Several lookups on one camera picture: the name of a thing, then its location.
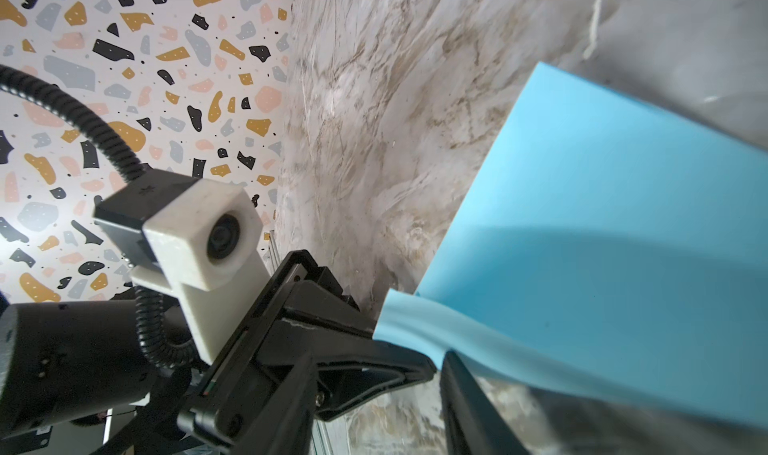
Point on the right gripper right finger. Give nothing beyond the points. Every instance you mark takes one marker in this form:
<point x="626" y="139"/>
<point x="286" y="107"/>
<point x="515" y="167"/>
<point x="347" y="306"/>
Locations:
<point x="472" y="424"/>

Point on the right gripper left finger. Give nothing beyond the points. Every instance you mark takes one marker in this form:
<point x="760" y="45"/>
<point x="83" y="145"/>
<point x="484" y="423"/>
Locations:
<point x="284" y="424"/>

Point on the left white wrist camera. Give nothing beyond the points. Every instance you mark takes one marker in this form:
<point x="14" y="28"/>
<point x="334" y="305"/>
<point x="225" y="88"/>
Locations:
<point x="193" y="239"/>

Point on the light blue paper sheet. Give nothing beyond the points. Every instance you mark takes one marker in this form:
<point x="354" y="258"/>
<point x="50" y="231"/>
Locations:
<point x="608" y="249"/>

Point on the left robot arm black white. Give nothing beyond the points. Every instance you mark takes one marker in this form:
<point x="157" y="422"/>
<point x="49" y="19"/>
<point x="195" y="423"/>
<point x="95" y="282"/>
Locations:
<point x="62" y="361"/>

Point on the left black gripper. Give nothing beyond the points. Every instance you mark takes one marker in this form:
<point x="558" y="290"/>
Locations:
<point x="302" y="311"/>

